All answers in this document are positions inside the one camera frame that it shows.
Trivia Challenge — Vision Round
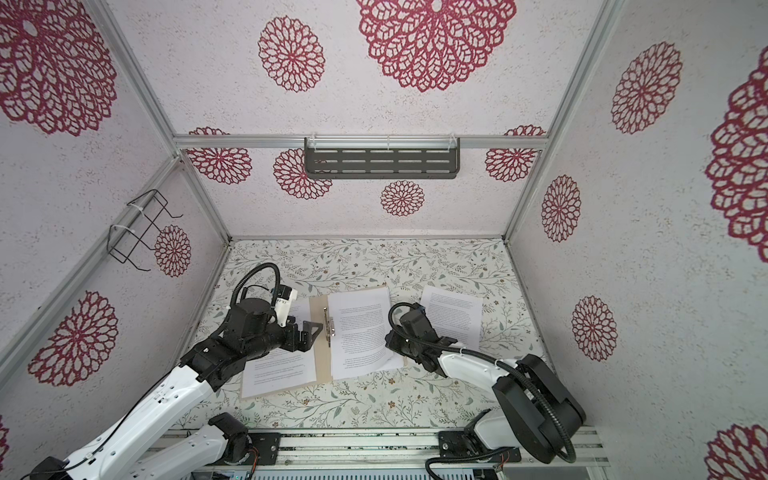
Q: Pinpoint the printed paper sheet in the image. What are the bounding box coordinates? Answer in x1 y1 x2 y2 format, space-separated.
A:
239 298 318 400
328 286 405 380

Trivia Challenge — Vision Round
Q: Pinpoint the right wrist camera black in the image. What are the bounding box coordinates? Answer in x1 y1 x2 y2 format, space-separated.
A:
399 304 439 343

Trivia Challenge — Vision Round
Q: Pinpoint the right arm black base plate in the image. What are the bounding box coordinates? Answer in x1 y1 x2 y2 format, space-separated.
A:
437 430 522 464

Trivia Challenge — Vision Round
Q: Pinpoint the printed paper sheet back wall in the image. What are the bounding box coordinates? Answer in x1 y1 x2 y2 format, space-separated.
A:
421 286 483 350

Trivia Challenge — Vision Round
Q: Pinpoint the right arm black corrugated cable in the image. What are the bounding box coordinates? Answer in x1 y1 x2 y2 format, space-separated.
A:
386 301 578 480

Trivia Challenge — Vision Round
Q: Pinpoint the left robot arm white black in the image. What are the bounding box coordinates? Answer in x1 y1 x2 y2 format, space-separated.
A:
28 298 324 479

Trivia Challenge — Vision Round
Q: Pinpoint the chrome folder clip mechanism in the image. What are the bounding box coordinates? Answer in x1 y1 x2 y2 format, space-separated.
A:
323 307 335 347

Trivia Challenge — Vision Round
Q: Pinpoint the black wire wall rack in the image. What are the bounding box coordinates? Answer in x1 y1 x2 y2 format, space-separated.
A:
105 189 183 272

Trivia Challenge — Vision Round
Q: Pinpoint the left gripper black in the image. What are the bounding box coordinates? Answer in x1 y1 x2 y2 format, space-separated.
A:
246 316 323 361

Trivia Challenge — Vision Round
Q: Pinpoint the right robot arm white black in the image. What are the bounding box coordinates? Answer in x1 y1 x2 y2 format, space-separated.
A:
385 318 586 464

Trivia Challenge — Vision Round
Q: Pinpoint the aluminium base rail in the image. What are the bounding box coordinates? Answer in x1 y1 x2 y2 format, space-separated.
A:
104 427 612 472

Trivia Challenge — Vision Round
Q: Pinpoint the grey metal wall shelf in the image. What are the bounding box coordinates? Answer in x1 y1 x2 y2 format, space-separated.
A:
303 137 461 180

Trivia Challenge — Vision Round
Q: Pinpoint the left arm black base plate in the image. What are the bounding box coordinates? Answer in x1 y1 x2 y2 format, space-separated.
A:
244 432 282 467

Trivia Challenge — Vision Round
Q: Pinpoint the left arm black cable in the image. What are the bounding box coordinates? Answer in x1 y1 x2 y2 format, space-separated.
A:
17 262 283 480

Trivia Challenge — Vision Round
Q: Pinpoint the beige file folder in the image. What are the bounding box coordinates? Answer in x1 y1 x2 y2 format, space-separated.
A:
291 294 334 386

